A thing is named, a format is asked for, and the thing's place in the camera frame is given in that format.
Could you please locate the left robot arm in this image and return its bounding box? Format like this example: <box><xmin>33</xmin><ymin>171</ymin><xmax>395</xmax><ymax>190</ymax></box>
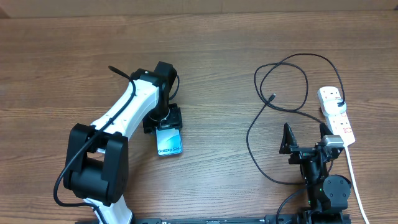
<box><xmin>53</xmin><ymin>62</ymin><xmax>183</xmax><ymax>223</ymax></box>

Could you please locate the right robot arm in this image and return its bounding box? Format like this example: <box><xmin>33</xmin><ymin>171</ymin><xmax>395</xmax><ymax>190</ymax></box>
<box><xmin>275</xmin><ymin>123</ymin><xmax>352</xmax><ymax>224</ymax></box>

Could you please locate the black USB charging cable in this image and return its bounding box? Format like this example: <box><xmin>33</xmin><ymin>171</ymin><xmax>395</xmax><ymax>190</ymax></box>
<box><xmin>246</xmin><ymin>53</ymin><xmax>346</xmax><ymax>185</ymax></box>

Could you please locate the blue Galaxy S24+ smartphone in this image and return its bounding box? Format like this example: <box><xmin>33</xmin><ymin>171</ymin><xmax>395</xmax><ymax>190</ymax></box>
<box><xmin>155</xmin><ymin>129</ymin><xmax>183</xmax><ymax>156</ymax></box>

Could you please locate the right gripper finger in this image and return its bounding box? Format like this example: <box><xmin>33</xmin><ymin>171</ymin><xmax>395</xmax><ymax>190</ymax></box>
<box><xmin>319</xmin><ymin>123</ymin><xmax>333</xmax><ymax>139</ymax></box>
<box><xmin>279</xmin><ymin>123</ymin><xmax>299</xmax><ymax>154</ymax></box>

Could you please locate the white power strip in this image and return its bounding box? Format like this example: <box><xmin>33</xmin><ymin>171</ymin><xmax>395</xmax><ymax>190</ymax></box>
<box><xmin>317</xmin><ymin>86</ymin><xmax>355</xmax><ymax>147</ymax></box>

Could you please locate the white charger plug adapter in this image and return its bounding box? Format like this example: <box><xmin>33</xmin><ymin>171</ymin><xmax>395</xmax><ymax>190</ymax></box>
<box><xmin>322</xmin><ymin>99</ymin><xmax>347</xmax><ymax>117</ymax></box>

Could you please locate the white power strip cord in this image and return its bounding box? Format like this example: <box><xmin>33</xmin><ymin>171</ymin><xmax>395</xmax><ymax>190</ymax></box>
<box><xmin>343</xmin><ymin>146</ymin><xmax>370</xmax><ymax>224</ymax></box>

